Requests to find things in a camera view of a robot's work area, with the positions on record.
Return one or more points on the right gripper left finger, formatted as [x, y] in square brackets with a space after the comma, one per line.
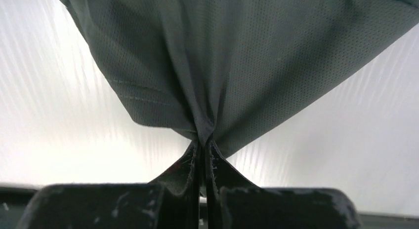
[170, 201]

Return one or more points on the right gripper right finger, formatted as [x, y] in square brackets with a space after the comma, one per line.
[236, 203]

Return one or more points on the grey t-shirt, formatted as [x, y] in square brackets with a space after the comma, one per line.
[232, 70]

